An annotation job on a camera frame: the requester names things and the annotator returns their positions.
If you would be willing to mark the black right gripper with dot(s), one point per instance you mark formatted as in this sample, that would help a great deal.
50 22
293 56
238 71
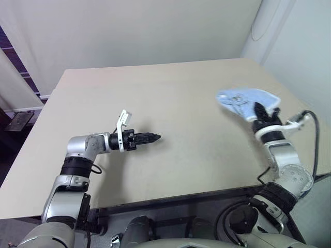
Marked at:
269 124

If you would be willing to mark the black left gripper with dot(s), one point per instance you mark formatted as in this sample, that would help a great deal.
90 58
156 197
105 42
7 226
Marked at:
128 141

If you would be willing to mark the light blue cloth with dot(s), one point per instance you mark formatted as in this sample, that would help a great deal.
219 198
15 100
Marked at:
240 100

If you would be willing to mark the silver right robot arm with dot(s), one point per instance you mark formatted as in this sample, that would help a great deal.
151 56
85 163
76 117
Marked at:
284 156

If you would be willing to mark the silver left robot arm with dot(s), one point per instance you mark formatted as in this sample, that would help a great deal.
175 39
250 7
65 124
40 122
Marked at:
77 144

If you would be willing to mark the dark rounded shape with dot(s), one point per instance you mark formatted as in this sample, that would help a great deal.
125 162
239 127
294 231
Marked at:
138 228

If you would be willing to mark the grey robot torso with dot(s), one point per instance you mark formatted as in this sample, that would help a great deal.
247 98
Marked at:
191 242

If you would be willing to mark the dark box on floor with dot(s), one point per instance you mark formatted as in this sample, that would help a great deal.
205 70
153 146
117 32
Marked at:
19 121

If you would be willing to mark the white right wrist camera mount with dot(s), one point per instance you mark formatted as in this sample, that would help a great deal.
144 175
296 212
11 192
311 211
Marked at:
294 125

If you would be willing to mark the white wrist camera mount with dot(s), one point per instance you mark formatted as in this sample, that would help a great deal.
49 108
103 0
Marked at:
124 117
294 125

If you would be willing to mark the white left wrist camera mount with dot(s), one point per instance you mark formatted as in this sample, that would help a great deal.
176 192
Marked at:
124 117

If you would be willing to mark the black table frame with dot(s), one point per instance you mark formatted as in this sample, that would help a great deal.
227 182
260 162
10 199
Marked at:
181 200

